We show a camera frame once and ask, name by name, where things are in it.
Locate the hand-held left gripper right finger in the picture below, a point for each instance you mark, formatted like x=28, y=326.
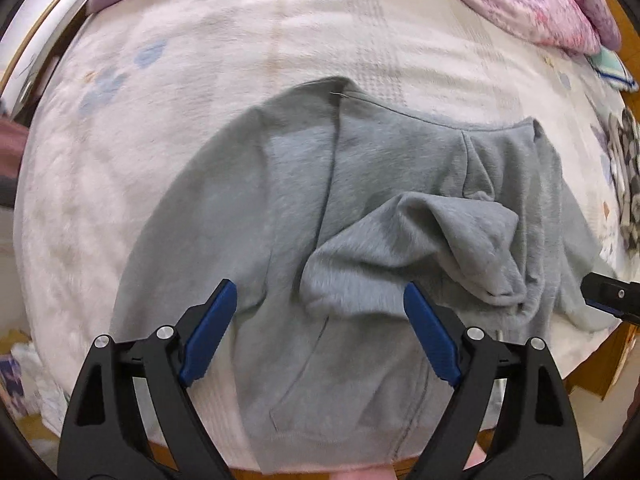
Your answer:
x=430, y=332

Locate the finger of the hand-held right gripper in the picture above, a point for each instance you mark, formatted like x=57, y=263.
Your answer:
x=607, y=290

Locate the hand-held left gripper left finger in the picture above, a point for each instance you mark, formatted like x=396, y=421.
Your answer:
x=212, y=330

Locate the grey hoodie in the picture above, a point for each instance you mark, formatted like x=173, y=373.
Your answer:
x=350, y=170

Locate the checkered folded clothes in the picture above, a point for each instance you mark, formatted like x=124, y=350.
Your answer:
x=629, y=160

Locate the person's pink clothing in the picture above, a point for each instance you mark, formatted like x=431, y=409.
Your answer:
x=350, y=475

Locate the crumpled printed cloth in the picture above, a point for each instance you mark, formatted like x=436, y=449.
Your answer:
x=30, y=375

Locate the teal striped pillow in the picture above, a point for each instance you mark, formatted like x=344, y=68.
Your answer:
x=612, y=67

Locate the purple floral quilt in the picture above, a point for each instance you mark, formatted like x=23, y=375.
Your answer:
x=525, y=0

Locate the wooden rod drying rack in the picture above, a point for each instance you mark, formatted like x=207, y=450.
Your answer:
x=47, y=8

